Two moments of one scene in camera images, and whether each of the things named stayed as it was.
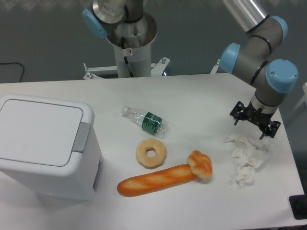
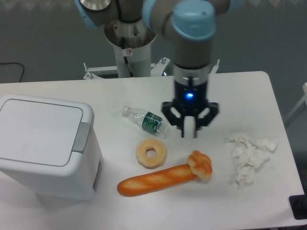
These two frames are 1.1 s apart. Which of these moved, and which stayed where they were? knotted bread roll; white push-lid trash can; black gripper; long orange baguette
Moved: black gripper
Stayed: white push-lid trash can; long orange baguette; knotted bread roll
